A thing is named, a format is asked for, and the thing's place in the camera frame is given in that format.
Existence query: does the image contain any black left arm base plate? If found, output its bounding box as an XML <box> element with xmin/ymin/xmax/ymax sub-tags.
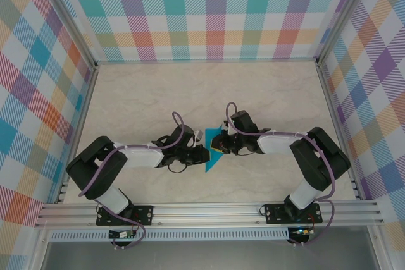
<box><xmin>96</xmin><ymin>205</ymin><xmax>155</xmax><ymax>226</ymax></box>

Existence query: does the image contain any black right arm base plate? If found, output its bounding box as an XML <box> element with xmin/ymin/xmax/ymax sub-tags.
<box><xmin>265</xmin><ymin>202</ymin><xmax>323</xmax><ymax>225</ymax></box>

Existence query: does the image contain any long aluminium mounting rail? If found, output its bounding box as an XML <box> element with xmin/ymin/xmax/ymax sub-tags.
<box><xmin>35</xmin><ymin>200</ymin><xmax>385</xmax><ymax>228</ymax></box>

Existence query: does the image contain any perforated white cable tray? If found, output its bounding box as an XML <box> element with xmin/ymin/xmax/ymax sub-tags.
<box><xmin>50</xmin><ymin>227</ymin><xmax>290</xmax><ymax>242</ymax></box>

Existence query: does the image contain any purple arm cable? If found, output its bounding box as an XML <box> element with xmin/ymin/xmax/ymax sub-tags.
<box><xmin>78</xmin><ymin>111</ymin><xmax>187</xmax><ymax>250</ymax></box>
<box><xmin>224</xmin><ymin>101</ymin><xmax>337</xmax><ymax>247</ymax></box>

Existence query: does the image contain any aluminium side frame rail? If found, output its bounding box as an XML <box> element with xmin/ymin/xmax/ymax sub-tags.
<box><xmin>316</xmin><ymin>63</ymin><xmax>363</xmax><ymax>200</ymax></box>
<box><xmin>55</xmin><ymin>64</ymin><xmax>99</xmax><ymax>204</ymax></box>

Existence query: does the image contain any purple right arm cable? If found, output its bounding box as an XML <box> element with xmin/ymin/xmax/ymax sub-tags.
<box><xmin>224</xmin><ymin>101</ymin><xmax>337</xmax><ymax>247</ymax></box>

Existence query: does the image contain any blue paper sheet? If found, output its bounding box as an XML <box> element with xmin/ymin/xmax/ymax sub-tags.
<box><xmin>204</xmin><ymin>126</ymin><xmax>232</xmax><ymax>173</ymax></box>

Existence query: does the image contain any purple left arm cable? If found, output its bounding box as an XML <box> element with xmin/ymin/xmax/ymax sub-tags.
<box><xmin>78</xmin><ymin>111</ymin><xmax>187</xmax><ymax>250</ymax></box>

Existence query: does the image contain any aluminium corner post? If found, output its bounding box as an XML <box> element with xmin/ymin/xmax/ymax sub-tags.
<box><xmin>37</xmin><ymin>0</ymin><xmax>99</xmax><ymax>70</ymax></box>
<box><xmin>315</xmin><ymin>0</ymin><xmax>382</xmax><ymax>64</ymax></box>

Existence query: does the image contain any aluminium back frame rail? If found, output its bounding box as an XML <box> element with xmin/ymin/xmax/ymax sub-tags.
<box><xmin>96</xmin><ymin>58</ymin><xmax>319</xmax><ymax>65</ymax></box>

